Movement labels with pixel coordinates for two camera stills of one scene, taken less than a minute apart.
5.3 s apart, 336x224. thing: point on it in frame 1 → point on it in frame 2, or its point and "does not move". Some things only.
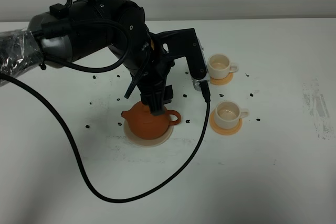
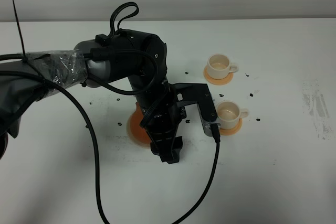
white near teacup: [228, 114] does not move
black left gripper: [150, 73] → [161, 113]
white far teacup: [219, 66] does not move
